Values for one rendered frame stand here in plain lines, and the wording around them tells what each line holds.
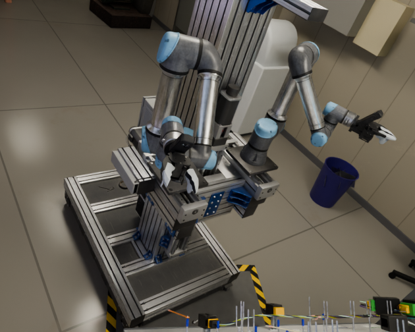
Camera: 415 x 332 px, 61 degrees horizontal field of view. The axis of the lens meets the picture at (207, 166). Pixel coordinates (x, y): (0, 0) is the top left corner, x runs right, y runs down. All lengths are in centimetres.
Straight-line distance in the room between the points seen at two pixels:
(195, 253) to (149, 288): 45
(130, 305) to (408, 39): 338
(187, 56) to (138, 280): 155
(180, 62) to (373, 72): 309
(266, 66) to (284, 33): 41
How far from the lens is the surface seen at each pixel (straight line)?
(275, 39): 406
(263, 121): 190
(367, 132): 190
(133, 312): 229
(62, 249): 279
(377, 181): 428
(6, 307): 258
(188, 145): 105
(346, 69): 436
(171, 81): 140
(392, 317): 140
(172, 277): 249
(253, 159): 195
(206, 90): 134
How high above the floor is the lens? 223
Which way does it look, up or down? 36 degrees down
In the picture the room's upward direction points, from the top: 20 degrees clockwise
